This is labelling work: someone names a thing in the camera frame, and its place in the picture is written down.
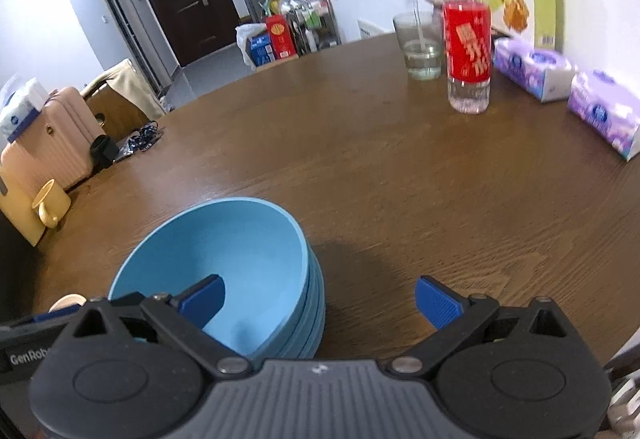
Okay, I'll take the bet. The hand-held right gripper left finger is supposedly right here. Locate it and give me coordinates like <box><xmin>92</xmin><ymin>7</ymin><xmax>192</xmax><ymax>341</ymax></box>
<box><xmin>72</xmin><ymin>274</ymin><xmax>253</xmax><ymax>376</ymax></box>

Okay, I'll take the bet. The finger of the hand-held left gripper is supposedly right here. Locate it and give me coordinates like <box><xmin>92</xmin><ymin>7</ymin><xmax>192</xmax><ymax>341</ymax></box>
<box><xmin>107</xmin><ymin>291</ymin><xmax>146</xmax><ymax>315</ymax></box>

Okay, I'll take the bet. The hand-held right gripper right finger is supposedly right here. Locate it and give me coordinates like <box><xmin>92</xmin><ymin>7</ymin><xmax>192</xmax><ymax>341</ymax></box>
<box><xmin>385</xmin><ymin>276</ymin><xmax>576</xmax><ymax>377</ymax></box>

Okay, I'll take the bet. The person's left hand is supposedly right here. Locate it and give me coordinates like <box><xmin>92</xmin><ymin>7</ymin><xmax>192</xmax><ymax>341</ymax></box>
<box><xmin>50</xmin><ymin>294</ymin><xmax>86</xmax><ymax>315</ymax></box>

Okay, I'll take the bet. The yellow cup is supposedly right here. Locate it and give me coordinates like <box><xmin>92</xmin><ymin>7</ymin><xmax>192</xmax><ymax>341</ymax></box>
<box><xmin>31</xmin><ymin>178</ymin><xmax>72</xmax><ymax>228</ymax></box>

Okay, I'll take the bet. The yellow kettle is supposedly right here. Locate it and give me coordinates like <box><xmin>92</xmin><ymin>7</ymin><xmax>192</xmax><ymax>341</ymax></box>
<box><xmin>0</xmin><ymin>169</ymin><xmax>47</xmax><ymax>247</ymax></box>

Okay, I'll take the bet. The black cup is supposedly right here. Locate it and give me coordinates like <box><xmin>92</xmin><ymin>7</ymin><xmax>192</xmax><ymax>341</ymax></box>
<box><xmin>89</xmin><ymin>136</ymin><xmax>120</xmax><ymax>171</ymax></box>

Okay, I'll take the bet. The pink suitcase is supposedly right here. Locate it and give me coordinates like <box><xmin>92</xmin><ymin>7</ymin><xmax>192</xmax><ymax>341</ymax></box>
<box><xmin>0</xmin><ymin>86</ymin><xmax>108</xmax><ymax>192</ymax></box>

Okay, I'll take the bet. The wooden chair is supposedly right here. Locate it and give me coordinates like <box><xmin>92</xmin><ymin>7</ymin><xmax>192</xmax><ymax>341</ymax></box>
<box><xmin>80</xmin><ymin>59</ymin><xmax>166</xmax><ymax>145</ymax></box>

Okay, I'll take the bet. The beige cloth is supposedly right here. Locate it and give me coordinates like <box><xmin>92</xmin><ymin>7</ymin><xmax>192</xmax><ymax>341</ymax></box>
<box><xmin>107</xmin><ymin>59</ymin><xmax>168</xmax><ymax>120</ymax></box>

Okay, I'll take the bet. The white plastic object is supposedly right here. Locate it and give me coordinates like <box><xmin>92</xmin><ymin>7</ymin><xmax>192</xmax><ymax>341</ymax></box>
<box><xmin>607</xmin><ymin>376</ymin><xmax>640</xmax><ymax>437</ymax></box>

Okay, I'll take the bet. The white blue tissue pack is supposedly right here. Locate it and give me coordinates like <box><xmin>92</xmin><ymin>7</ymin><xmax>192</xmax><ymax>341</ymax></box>
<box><xmin>0</xmin><ymin>76</ymin><xmax>50</xmax><ymax>143</ymax></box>

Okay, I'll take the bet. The clear drinking glass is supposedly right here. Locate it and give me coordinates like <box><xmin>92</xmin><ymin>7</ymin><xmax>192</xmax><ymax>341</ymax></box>
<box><xmin>393</xmin><ymin>10</ymin><xmax>446</xmax><ymax>81</ymax></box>

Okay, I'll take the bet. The purple tissue pack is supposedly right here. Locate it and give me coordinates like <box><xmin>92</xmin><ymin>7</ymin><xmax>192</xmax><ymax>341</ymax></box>
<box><xmin>492</xmin><ymin>38</ymin><xmax>578</xmax><ymax>102</ymax></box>
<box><xmin>567</xmin><ymin>69</ymin><xmax>640</xmax><ymax>162</ymax></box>

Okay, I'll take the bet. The red label water bottle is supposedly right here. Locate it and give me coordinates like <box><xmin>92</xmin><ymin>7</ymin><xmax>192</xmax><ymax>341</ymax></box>
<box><xmin>442</xmin><ymin>0</ymin><xmax>493</xmax><ymax>115</ymax></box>

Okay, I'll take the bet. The blue carton box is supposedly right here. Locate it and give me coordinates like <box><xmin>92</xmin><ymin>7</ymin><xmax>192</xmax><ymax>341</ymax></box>
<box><xmin>249</xmin><ymin>33</ymin><xmax>277</xmax><ymax>66</ymax></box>

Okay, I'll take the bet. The white plastic bag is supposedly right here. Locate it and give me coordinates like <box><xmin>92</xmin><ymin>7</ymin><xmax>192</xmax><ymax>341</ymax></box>
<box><xmin>235</xmin><ymin>22</ymin><xmax>271</xmax><ymax>67</ymax></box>

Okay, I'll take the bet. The grey interior door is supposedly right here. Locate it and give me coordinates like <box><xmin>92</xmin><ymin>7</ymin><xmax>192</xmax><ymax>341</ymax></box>
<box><xmin>90</xmin><ymin>0</ymin><xmax>173</xmax><ymax>95</ymax></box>

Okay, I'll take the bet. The red carton box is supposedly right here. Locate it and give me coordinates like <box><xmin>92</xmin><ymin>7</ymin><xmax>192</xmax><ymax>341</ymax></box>
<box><xmin>265</xmin><ymin>14</ymin><xmax>297</xmax><ymax>59</ymax></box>

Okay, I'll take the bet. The metal rack with bottles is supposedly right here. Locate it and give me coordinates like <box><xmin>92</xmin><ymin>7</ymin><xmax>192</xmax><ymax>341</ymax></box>
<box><xmin>290</xmin><ymin>0</ymin><xmax>342</xmax><ymax>55</ymax></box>

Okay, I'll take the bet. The yellow green box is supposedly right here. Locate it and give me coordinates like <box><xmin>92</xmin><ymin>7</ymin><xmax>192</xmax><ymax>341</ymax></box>
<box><xmin>470</xmin><ymin>0</ymin><xmax>563</xmax><ymax>51</ymax></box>

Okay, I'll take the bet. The black cable bundle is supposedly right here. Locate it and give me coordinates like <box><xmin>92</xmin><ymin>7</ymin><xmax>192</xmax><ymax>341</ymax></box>
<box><xmin>125</xmin><ymin>122</ymin><xmax>163</xmax><ymax>152</ymax></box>

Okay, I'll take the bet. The white wall radiator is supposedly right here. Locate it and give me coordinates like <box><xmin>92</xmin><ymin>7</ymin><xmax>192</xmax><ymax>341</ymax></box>
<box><xmin>357</xmin><ymin>19</ymin><xmax>398</xmax><ymax>42</ymax></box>

